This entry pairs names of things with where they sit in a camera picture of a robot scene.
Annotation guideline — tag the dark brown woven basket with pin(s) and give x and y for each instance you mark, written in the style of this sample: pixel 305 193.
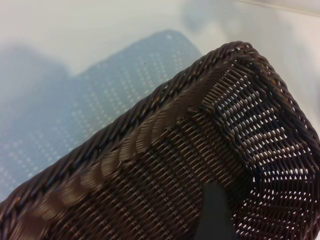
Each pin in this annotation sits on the dark brown woven basket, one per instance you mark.
pixel 175 162

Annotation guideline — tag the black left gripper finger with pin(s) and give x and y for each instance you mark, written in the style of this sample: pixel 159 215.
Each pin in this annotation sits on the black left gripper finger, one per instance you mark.
pixel 215 215

